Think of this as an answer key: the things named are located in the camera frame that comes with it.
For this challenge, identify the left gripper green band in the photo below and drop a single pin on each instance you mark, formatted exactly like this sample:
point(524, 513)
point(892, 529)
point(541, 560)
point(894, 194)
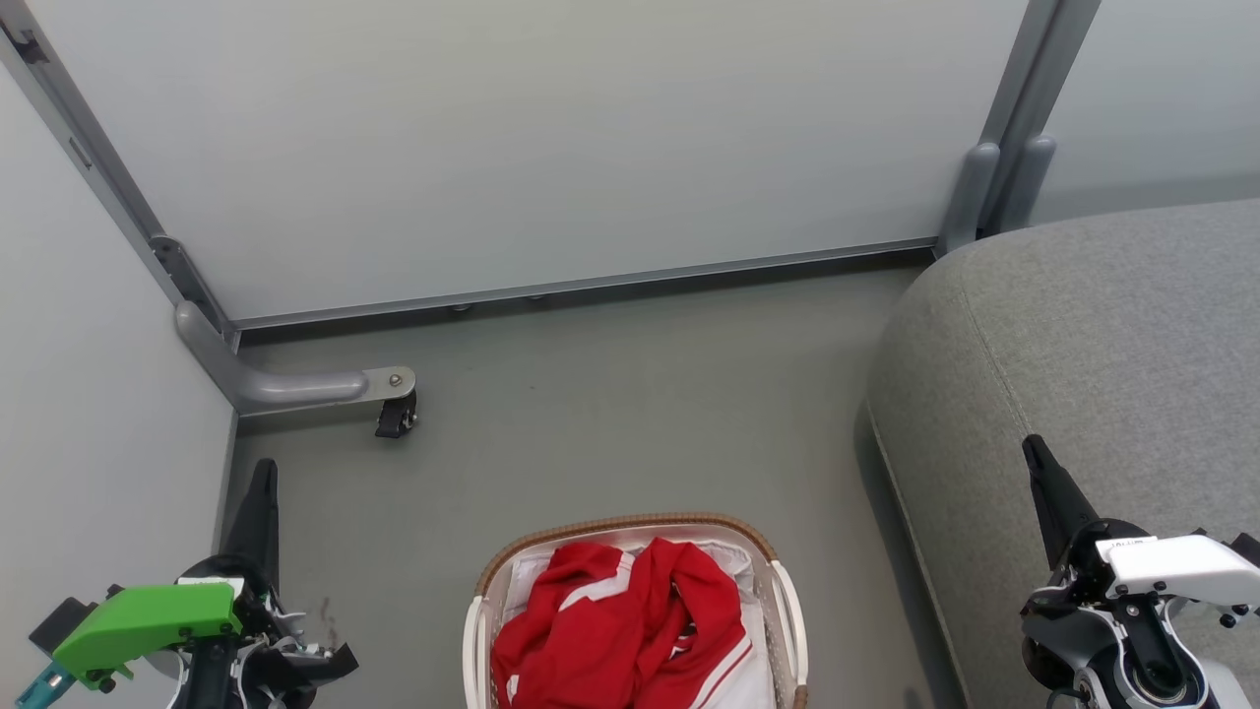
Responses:
point(148, 620)

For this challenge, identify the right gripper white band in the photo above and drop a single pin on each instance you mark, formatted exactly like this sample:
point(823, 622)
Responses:
point(1171, 569)

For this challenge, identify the red and white garment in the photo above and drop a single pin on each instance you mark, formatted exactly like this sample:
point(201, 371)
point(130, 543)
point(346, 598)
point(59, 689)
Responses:
point(610, 640)

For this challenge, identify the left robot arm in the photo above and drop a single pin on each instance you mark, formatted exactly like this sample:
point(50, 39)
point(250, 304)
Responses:
point(276, 691)

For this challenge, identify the grey fabric sofa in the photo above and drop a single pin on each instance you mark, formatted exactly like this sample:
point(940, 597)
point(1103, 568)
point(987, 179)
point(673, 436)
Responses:
point(1083, 345)

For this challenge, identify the grey metal partition foot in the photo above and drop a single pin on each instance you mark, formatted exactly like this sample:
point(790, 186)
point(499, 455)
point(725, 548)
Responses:
point(285, 386)

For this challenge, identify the black caster wheel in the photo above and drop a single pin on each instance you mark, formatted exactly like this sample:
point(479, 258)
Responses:
point(396, 418)

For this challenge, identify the teal plastic part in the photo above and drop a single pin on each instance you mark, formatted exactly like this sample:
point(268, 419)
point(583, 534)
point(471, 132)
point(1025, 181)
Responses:
point(39, 684)

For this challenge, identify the white laundry basket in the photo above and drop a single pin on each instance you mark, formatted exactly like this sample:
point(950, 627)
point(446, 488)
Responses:
point(790, 611)

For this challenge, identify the grey partition frame post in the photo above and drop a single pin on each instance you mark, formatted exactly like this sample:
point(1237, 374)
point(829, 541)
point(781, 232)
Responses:
point(1024, 89)
point(98, 162)

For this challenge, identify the grey partition bottom rail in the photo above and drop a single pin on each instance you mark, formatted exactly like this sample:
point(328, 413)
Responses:
point(591, 283)

